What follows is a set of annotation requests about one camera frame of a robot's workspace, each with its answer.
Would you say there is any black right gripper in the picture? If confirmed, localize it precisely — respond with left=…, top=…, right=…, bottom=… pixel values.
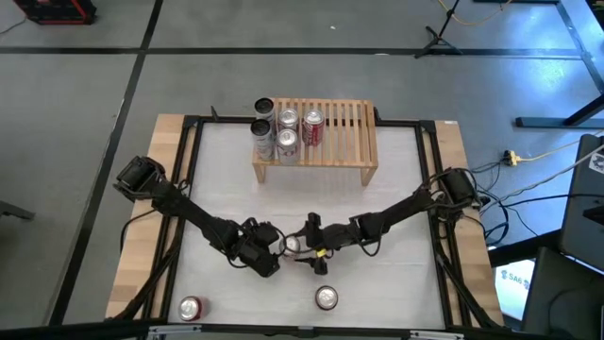
left=284, top=212, right=364, bottom=276

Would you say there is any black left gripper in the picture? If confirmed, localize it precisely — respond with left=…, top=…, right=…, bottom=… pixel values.
left=225, top=216, right=290, bottom=279

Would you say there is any red and black Coca-Cola can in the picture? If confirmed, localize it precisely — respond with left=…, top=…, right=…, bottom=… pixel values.
left=314, top=284, right=340, bottom=312
left=279, top=234, right=302, bottom=260

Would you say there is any silver diet cola can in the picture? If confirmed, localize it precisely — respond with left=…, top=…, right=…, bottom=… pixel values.
left=277, top=108, right=300, bottom=133
left=276, top=127, right=300, bottom=166

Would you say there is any slim silver energy drink can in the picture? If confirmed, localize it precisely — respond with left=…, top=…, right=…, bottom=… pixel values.
left=249, top=118, right=276, bottom=162
left=253, top=96, right=277, bottom=128

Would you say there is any light wooden slatted shelf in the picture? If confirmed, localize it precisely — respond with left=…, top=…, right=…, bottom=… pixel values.
left=251, top=97, right=379, bottom=187

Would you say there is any white labelled box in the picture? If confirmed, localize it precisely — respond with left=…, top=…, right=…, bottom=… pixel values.
left=493, top=258, right=537, bottom=322

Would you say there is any black tripod stand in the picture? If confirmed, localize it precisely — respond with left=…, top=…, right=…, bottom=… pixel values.
left=413, top=0, right=466, bottom=60

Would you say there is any dark metal floor foot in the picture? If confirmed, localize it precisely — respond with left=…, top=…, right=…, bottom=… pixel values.
left=0, top=200, right=37, bottom=222

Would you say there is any dark grey chair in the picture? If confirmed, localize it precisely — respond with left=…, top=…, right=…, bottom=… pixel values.
left=521, top=246, right=604, bottom=340

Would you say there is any dark grey desk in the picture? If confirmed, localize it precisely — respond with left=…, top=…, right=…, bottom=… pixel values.
left=559, top=134, right=604, bottom=275

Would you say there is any red and black box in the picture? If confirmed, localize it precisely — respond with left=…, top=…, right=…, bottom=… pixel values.
left=12, top=0, right=98, bottom=26

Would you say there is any black metal table frame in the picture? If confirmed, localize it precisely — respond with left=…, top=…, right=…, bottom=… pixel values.
left=106, top=106, right=506, bottom=340

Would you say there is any black desk leg frame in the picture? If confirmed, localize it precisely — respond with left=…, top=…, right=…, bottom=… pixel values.
left=514, top=0, right=604, bottom=128

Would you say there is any yellow cable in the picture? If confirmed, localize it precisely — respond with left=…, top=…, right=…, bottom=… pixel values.
left=436, top=0, right=513, bottom=27

